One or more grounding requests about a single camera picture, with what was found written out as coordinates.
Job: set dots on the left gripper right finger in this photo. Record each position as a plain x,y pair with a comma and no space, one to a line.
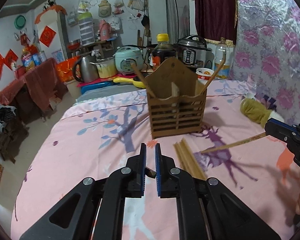
207,209

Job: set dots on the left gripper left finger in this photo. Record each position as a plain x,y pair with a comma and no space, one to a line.
94,209

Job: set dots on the olive green plush glove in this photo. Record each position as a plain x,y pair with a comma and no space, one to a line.
257,112

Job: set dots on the wooden chopstick bundle on table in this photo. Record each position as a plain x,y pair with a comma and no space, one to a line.
187,160

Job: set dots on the pink printed tablecloth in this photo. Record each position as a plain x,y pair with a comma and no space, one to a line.
95,138

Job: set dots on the clear oil bottle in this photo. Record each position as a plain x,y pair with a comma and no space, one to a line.
220,48

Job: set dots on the chopstick in holder right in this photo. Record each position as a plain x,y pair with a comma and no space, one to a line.
220,66

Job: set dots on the chopstick in holder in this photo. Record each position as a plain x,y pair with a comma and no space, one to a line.
143,80
220,66

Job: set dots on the red white food bowl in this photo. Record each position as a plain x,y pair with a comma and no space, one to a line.
204,73

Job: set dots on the wooden utensil holder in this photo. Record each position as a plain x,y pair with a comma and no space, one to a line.
176,100

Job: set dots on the yellow black small pan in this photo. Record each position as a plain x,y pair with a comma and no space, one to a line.
134,81

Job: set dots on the silver pressure cooker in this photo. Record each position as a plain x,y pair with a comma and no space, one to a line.
192,51

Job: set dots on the red cloth covered table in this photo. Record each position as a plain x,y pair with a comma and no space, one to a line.
42,83

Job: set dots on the steel electric kettle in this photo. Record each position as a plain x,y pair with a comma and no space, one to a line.
85,69

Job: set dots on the cream cooking pot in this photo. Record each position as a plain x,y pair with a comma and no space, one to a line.
106,67

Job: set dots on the chopstick in holder left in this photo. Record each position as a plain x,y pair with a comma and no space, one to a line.
143,80

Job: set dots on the dark red curtain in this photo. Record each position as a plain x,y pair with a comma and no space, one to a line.
216,19

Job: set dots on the dark soy sauce bottle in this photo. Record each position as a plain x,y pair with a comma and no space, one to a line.
162,51

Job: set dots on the mint green rice cooker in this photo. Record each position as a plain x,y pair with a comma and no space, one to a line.
126,56

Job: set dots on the white refrigerator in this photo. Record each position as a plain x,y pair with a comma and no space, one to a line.
52,33

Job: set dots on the green round plate on wall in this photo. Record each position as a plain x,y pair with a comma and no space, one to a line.
20,22

